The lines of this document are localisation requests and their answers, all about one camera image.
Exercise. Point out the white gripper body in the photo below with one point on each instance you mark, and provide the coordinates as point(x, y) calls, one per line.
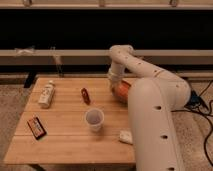
point(115, 77)

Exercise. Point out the orange ceramic bowl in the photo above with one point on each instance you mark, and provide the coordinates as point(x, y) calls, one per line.
point(120, 90)

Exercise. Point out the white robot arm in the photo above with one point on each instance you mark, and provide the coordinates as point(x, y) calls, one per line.
point(152, 98)

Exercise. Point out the small red object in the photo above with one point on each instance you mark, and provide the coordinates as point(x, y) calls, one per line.
point(85, 96)

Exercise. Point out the translucent plastic cup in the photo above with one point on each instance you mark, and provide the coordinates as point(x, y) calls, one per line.
point(94, 117)

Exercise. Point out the crumpled white paper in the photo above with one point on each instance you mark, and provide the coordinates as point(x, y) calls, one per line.
point(125, 137)

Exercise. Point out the wooden table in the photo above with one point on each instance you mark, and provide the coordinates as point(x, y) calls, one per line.
point(68, 139)

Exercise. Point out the white plastic bottle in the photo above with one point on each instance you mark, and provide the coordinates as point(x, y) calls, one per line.
point(47, 95)

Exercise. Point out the blue power adapter box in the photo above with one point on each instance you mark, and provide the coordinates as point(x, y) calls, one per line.
point(194, 100)

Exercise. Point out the clear plastic wrap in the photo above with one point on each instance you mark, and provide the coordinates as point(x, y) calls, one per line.
point(25, 51)

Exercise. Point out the dark snack bar packet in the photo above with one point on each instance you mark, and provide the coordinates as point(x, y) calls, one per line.
point(36, 127)

